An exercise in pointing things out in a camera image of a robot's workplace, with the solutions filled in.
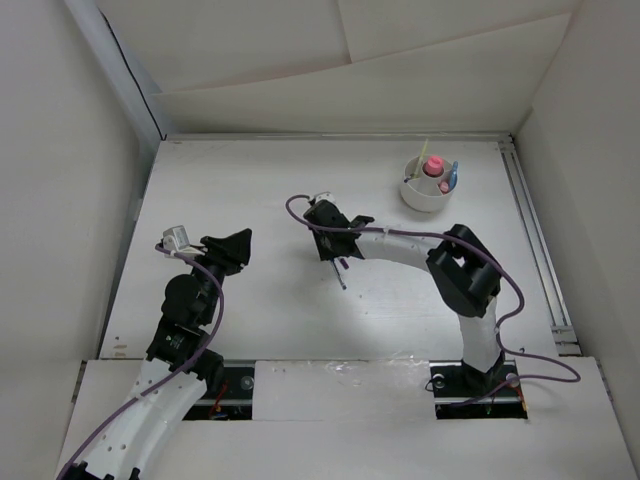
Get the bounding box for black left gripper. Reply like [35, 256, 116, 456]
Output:
[183, 228, 250, 324]

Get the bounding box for blue ballpoint pen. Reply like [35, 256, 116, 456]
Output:
[330, 259, 347, 291]

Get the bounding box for yellow pen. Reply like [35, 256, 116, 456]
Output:
[412, 138, 429, 173]

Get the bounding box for pink capped glue bottle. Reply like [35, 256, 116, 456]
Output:
[422, 156, 445, 178]

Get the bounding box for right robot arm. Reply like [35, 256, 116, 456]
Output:
[303, 195, 504, 394]

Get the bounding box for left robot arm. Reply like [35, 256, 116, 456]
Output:
[58, 226, 252, 479]

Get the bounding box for white round divided container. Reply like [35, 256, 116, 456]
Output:
[399, 157, 456, 213]

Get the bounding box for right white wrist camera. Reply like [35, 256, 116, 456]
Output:
[311, 191, 335, 204]

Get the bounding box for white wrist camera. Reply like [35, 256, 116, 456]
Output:
[311, 191, 335, 204]
[161, 225, 191, 252]

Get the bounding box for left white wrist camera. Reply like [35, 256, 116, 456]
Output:
[161, 225, 191, 252]

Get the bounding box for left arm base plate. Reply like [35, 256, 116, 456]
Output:
[183, 363, 255, 421]

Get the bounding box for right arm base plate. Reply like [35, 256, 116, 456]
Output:
[424, 361, 528, 420]

